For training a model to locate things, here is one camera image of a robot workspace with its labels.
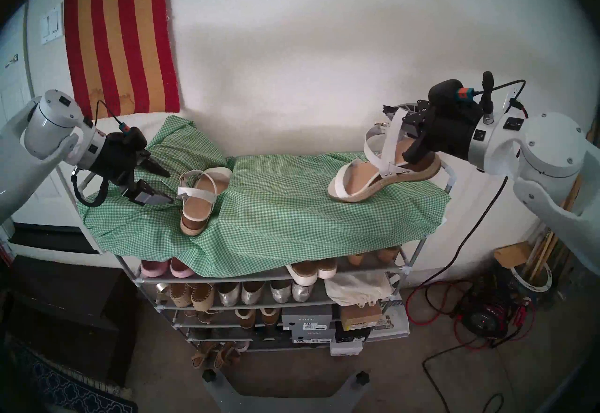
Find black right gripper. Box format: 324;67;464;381
383;102;484;165

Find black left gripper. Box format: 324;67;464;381
91;136;175;207

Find white strap wedge sandal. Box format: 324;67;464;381
177;167;233;236
327;110;442;203

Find beige espadrille shoe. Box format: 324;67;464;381
164;283;193;309
191;283;216;311

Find grey metal shoe rack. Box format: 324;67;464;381
70;103;458;353

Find large white shoe box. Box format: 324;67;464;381
375;301;410;339

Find brown cardboard shoe box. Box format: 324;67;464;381
340;303;383;331

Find grey Vionic shoe box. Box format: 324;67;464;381
281;307;336;331

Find black shoe box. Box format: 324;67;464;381
291;328;336;345
336;330;372;345

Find small white shoe box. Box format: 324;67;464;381
330;341;364;356

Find black door mat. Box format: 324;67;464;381
8;225;101;254

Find green gingham cloth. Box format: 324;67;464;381
77;115;451;278

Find red tan striped flag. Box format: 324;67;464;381
65;0;181;118

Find black wooden step box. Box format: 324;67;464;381
0;255;136;387

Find small cardboard box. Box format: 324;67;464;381
494;242;533;270

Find white cloth dust bag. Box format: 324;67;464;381
323;272;392;307

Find wooden slats bundle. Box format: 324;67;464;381
530;173;591;281

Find white plastic bucket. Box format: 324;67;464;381
509;263;554;293

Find blue patterned rug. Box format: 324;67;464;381
9;339;139;413

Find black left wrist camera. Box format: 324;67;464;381
117;124;147;146

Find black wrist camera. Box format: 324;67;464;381
117;124;147;146
429;79;472;106

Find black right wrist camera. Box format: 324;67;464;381
429;79;472;106

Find thin black left camera cable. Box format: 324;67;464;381
95;99;126;129

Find thin black camera cable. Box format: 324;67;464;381
471;79;526;99
95;99;126;129

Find thick black right wrist cable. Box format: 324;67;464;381
482;71;496;114

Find white wall outlet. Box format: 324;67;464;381
504;81;523;112

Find thin black right camera cable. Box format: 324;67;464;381
471;79;526;99

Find black red power cord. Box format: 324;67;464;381
405;98;529;298

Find red extension cord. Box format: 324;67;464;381
405;280;537;352

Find white double light switch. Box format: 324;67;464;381
41;4;64;46

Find tan strappy sandal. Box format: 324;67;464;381
215;342;242;369
191;342;216;369

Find black red cord reel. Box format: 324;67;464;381
455;286;516;347

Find black floor cable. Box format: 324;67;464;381
422;344;504;413

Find grey robot base frame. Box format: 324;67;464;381
202;370;373;413

